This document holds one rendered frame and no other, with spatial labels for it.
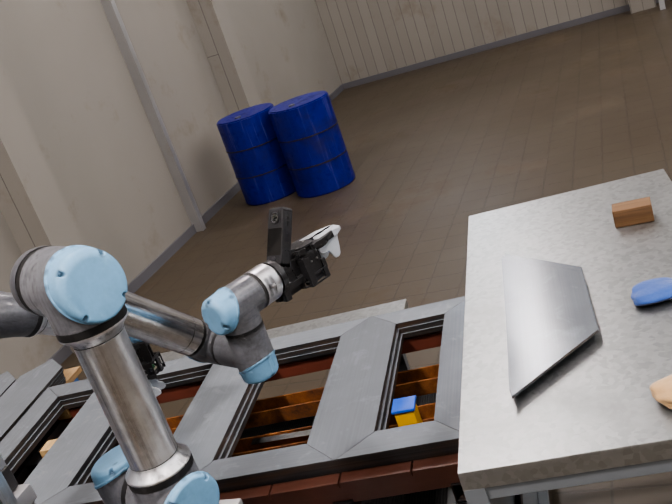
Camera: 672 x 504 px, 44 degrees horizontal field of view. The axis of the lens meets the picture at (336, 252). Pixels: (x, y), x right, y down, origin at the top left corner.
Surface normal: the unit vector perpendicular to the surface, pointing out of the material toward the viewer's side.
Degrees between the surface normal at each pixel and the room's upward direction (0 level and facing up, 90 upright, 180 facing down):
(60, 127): 90
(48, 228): 90
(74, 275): 83
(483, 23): 90
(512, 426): 0
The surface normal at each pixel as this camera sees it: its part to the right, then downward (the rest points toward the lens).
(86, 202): 0.91, -0.18
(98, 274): 0.67, -0.11
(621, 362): -0.31, -0.89
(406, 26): -0.27, 0.42
